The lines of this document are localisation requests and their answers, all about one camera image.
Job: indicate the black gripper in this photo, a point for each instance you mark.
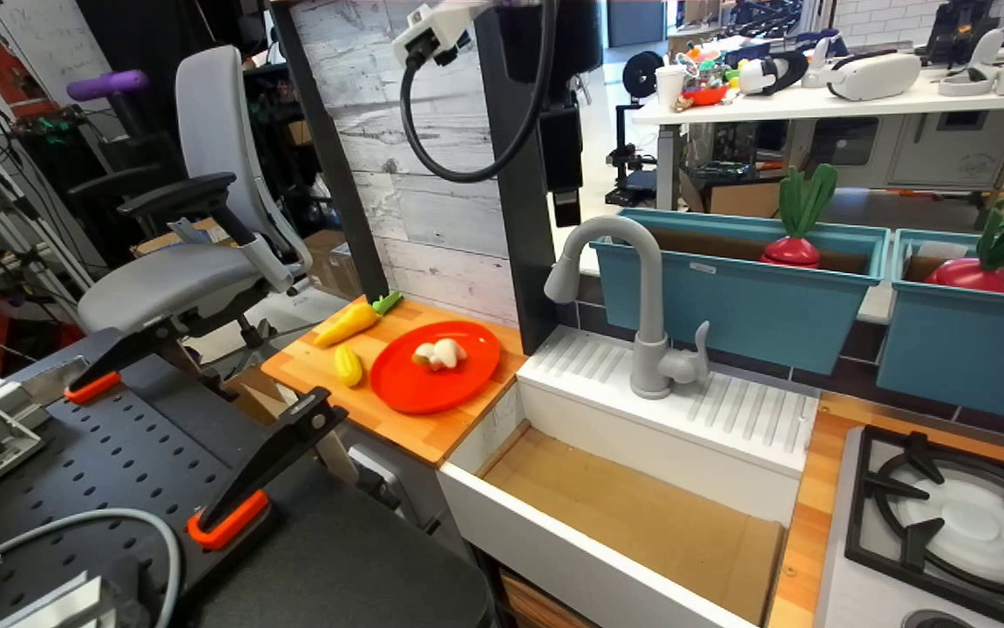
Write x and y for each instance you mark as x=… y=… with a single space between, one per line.
x=574 y=46

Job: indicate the grey toy faucet spout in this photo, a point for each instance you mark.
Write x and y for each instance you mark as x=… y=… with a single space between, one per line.
x=645 y=325

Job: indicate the white cup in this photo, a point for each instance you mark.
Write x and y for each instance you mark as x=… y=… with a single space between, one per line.
x=672 y=90

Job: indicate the grey wood backsplash panel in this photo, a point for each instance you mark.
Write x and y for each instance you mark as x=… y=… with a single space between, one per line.
x=410 y=176

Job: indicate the white toy garlic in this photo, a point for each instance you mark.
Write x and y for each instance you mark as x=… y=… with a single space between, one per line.
x=439 y=355

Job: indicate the teal plastic planter bin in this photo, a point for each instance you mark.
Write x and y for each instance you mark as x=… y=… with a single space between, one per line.
x=746 y=307
x=973 y=349

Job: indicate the red toy radish green leaves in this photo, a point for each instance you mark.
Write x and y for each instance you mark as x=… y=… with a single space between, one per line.
x=993 y=263
x=804 y=215

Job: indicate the yellow toy carrot green top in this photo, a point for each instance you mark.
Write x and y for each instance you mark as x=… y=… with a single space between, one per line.
x=349 y=318

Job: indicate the red round plate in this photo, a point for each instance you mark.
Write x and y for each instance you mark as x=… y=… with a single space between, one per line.
x=436 y=390

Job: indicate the white table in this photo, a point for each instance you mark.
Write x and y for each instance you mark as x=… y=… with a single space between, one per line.
x=826 y=107

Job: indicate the wooden counter board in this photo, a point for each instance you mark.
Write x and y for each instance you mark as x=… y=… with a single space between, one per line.
x=410 y=430

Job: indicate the white VR headset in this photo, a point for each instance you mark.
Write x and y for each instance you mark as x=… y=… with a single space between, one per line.
x=872 y=73

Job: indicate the grey office chair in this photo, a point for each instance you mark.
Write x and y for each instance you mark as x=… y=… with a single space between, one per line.
x=193 y=268

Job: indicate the white toy sink basin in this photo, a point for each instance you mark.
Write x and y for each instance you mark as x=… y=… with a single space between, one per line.
x=644 y=526

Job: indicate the wooden counter around stove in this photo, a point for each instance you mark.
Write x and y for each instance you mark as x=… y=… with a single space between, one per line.
x=804 y=511

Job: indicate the purple padded bar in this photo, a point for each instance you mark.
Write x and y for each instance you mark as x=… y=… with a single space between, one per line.
x=105 y=86

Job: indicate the black perforated mounting board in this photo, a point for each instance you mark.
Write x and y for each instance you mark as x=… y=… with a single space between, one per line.
x=120 y=464

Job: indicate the toy stove black grates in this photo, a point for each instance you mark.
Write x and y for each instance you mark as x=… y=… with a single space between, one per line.
x=955 y=536

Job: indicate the black frame post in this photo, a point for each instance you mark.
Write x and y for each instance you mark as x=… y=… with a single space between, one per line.
x=525 y=268

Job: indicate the black backsplash side frame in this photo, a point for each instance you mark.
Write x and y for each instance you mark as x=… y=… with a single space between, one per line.
x=334 y=150

